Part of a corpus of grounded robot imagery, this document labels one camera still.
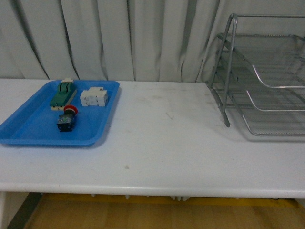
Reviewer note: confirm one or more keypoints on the white curtain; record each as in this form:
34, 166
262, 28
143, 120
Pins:
125, 40

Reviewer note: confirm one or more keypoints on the blue plastic tray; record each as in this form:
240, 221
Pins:
34, 123

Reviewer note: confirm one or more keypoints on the silver mesh tray rack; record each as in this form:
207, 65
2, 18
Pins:
260, 71

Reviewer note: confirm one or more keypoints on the green knife switch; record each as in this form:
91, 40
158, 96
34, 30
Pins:
66, 91

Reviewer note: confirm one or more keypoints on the red emergency stop button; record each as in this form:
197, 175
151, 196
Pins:
66, 121

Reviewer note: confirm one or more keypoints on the white circuit breaker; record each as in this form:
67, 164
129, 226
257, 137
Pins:
95, 96

